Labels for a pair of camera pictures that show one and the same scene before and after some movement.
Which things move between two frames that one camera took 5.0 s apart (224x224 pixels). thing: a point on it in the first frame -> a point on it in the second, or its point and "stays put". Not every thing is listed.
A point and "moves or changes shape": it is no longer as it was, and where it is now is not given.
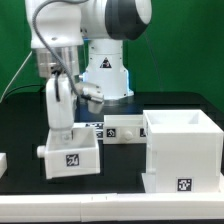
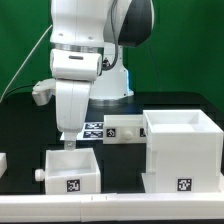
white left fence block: x=3 y=163 stays put
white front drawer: x=80 y=157 moves or changes shape
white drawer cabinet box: x=184 y=152 stays put
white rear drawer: x=124 y=129 stays put
